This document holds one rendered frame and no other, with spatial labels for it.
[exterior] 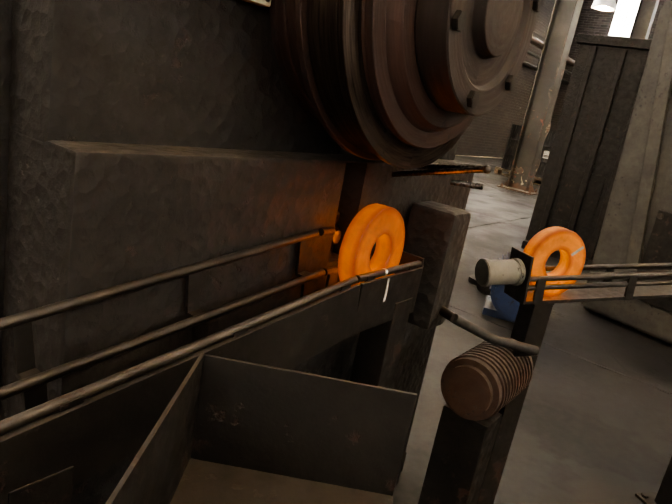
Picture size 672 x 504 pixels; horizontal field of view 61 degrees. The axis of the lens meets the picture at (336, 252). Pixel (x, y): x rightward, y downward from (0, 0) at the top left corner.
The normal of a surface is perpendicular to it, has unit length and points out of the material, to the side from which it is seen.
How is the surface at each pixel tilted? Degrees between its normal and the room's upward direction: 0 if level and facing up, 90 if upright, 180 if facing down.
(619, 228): 90
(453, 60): 90
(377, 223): 89
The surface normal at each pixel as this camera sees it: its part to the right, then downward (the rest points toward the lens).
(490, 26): 0.78, 0.30
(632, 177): -0.77, 0.03
